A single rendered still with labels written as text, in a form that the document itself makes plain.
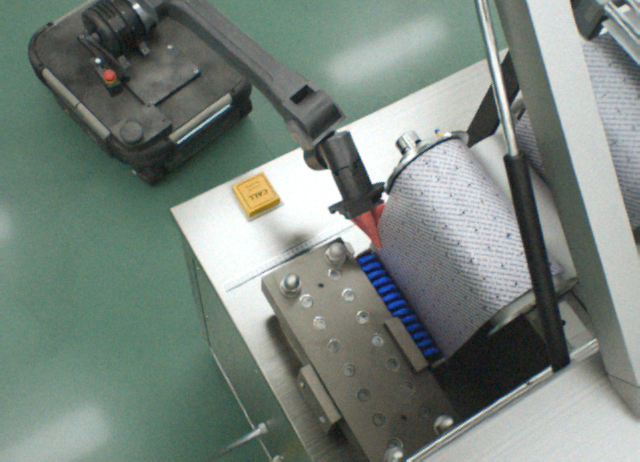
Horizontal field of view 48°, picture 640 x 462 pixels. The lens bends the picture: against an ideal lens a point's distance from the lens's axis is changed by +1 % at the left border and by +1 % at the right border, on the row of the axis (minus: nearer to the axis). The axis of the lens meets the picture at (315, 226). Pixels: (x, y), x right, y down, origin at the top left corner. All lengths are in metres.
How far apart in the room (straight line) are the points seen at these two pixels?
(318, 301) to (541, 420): 0.70
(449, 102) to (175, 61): 1.10
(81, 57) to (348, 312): 1.54
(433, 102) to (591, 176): 1.11
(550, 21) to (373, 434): 0.81
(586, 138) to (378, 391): 0.76
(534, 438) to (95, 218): 2.04
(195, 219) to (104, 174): 1.14
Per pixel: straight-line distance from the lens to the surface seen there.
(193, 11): 1.28
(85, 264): 2.37
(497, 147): 1.14
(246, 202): 1.37
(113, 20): 2.33
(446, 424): 1.13
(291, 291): 1.17
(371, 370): 1.17
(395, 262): 1.18
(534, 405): 0.54
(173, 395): 2.21
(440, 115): 1.56
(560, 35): 0.46
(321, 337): 1.17
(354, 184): 1.15
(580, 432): 0.55
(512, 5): 0.46
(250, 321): 1.31
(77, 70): 2.45
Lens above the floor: 2.15
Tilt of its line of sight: 65 degrees down
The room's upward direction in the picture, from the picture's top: 11 degrees clockwise
